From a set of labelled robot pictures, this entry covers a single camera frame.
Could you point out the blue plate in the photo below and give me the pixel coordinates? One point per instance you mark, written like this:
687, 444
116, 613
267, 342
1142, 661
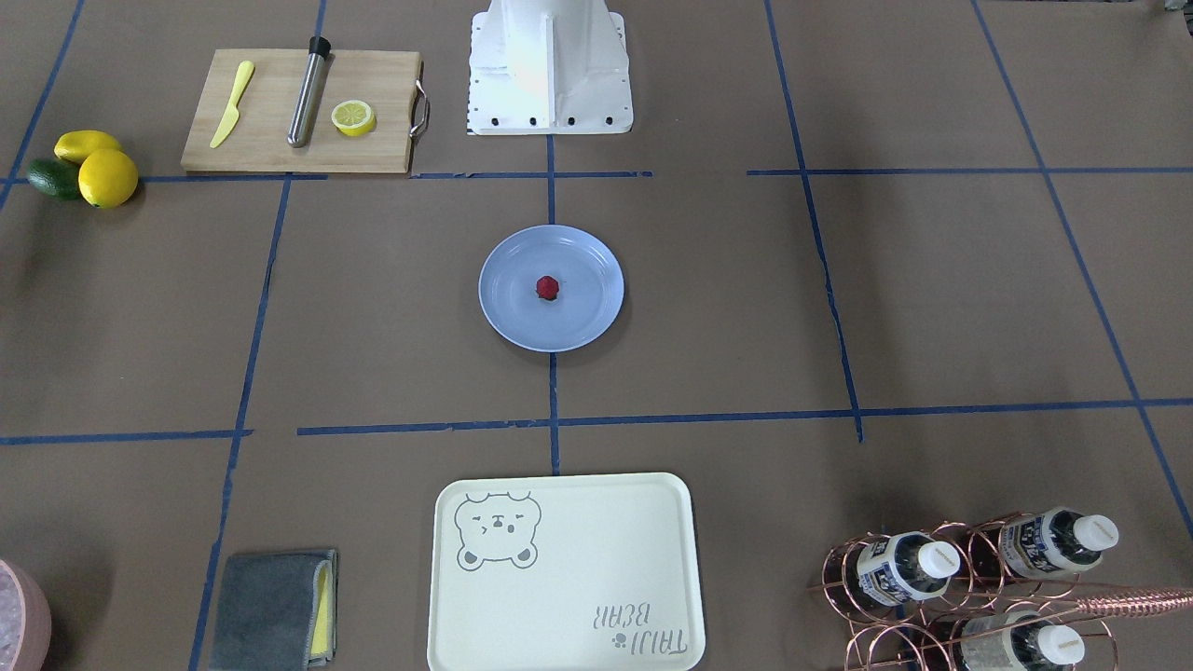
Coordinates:
592, 288

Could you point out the red strawberry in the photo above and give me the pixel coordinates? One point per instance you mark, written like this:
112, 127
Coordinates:
547, 288

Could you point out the cream bear tray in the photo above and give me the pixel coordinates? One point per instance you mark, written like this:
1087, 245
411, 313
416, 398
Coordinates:
581, 572

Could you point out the lemon half slice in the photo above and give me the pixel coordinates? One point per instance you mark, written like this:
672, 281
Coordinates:
354, 118

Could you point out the wooden cutting board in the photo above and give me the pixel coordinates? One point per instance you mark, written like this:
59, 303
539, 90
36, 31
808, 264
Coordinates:
387, 80

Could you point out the silver metal rod tool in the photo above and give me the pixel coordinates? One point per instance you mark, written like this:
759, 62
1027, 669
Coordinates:
302, 124

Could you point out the tea bottle middle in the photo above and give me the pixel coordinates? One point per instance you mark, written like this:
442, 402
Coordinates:
893, 572

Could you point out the tea bottle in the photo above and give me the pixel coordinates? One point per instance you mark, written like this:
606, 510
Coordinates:
893, 572
1017, 640
1059, 542

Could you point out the grey folded cloth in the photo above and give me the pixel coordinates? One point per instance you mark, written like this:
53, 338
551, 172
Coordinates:
277, 611

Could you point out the yellow plastic knife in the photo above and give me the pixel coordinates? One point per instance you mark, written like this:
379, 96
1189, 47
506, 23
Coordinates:
231, 115

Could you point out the yellow lemon large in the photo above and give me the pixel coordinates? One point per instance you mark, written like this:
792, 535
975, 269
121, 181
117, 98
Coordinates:
107, 178

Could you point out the yellow lemon small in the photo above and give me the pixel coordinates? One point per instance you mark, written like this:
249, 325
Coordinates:
75, 146

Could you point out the green lime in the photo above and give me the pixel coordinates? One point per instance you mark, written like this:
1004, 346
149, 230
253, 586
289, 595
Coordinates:
54, 177

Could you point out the pink bowl with ice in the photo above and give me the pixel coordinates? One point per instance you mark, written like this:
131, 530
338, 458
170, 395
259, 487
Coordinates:
27, 623

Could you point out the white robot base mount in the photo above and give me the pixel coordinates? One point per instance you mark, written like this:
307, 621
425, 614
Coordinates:
548, 68

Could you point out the copper wire bottle rack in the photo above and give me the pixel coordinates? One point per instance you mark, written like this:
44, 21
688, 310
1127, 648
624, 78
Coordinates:
973, 607

